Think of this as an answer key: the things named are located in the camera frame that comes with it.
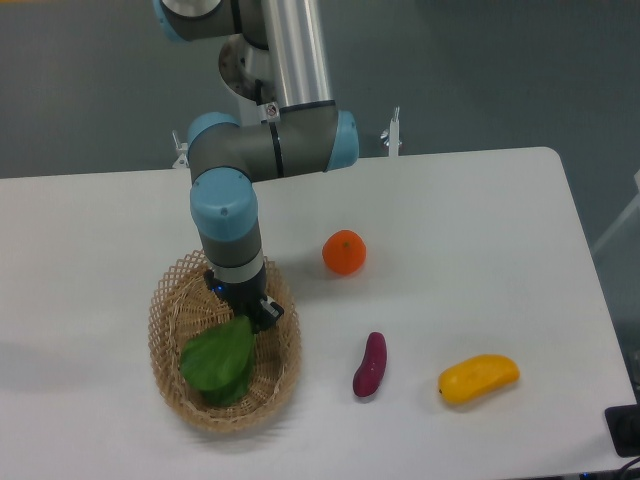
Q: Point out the orange mandarin fruit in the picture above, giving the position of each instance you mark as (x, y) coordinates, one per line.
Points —
(344, 252)

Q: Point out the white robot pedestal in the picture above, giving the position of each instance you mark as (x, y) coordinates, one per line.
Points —
(251, 113)

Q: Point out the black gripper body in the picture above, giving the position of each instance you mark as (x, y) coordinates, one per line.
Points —
(243, 298)

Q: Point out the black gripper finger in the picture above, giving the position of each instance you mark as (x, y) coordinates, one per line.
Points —
(263, 314)

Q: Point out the purple sweet potato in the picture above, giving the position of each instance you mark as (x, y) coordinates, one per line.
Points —
(370, 373)

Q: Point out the yellow mango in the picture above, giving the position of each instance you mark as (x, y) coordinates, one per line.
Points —
(475, 377)

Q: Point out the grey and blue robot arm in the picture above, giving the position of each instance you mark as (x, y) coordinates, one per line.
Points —
(281, 60)

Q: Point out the woven wicker basket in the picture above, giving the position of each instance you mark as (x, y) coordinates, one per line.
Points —
(181, 308)

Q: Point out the black device at edge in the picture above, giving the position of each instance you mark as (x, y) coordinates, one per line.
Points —
(623, 425)

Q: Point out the green bok choy vegetable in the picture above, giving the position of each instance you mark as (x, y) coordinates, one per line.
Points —
(219, 362)

